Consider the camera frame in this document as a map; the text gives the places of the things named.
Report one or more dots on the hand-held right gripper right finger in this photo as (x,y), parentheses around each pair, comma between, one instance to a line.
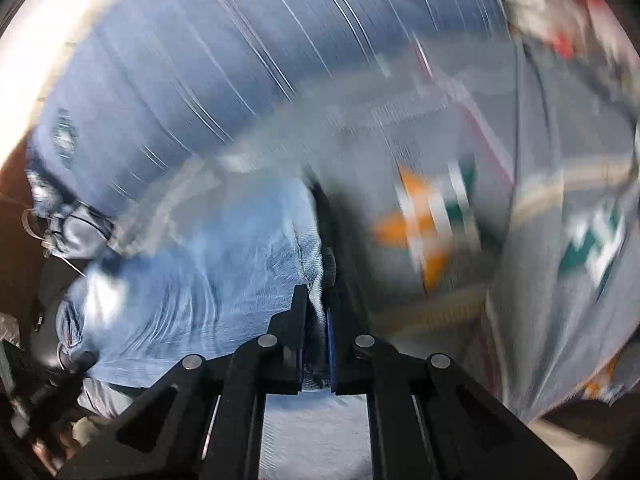
(332,355)

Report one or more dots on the red and white cloth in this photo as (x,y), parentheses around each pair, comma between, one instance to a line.
(560,5)

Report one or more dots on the blue denim pants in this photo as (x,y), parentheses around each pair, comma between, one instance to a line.
(215,270)

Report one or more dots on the dark bag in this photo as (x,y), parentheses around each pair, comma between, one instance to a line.
(55,270)

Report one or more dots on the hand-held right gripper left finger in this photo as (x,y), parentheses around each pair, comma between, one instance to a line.
(298,310)

